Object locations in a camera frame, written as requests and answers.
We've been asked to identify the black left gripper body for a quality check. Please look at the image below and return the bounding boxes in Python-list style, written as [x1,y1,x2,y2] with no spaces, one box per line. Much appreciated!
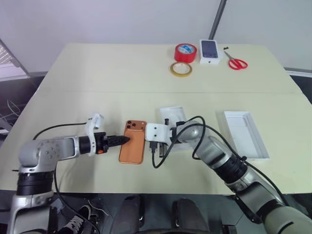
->
[94,132,110,155]

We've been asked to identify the orange smartphone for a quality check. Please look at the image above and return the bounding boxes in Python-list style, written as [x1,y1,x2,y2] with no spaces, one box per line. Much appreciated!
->
[118,119,148,165]

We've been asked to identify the white phone box lid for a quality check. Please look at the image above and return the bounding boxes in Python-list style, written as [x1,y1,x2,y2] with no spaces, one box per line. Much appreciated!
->
[222,111,271,162]

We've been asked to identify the white box with phone print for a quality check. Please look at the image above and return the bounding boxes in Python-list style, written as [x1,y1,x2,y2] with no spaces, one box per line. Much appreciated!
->
[199,39,225,67]

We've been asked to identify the yellow tape roll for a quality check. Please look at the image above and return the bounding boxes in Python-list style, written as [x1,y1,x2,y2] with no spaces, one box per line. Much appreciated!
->
[169,61,194,78]

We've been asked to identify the dark rounded shape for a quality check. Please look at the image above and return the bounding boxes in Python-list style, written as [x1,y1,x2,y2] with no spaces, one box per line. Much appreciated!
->
[111,194,145,234]
[171,197,211,234]

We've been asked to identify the red tape roll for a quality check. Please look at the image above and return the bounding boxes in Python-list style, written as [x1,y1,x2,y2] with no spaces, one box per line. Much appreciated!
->
[174,43,198,64]

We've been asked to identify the black and white sneaker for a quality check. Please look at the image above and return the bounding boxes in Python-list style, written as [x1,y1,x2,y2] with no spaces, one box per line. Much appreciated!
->
[58,204,93,234]

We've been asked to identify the grey metal pole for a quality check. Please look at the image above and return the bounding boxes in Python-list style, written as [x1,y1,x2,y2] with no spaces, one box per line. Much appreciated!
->
[208,0,229,41]

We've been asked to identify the white window blind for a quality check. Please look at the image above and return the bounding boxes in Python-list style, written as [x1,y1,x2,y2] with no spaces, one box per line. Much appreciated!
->
[0,38,31,82]

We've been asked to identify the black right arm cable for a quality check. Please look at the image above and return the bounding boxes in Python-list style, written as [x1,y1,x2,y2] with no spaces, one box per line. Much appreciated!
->
[149,115,292,208]

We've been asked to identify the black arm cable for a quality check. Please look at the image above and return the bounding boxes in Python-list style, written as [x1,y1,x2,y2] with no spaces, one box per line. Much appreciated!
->
[149,115,292,208]
[32,122,100,234]

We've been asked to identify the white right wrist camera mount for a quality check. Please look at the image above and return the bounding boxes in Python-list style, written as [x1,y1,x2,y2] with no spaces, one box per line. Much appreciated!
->
[145,122,172,144]

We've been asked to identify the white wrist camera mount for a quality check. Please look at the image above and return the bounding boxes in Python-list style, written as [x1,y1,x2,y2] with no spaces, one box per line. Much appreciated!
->
[145,122,172,144]
[85,112,106,157]

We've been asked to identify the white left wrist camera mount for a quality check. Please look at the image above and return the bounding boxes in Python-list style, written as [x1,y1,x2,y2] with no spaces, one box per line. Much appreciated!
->
[85,112,106,157]

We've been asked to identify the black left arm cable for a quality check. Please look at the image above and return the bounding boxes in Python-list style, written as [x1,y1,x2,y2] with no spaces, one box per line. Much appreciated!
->
[32,122,100,234]

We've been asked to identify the red handled scissors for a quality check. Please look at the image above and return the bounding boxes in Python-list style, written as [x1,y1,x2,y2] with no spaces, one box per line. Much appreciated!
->
[223,49,249,71]

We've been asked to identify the loose white floor cables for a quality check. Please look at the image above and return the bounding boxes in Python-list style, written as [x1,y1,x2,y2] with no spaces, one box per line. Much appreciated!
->
[0,97,23,129]

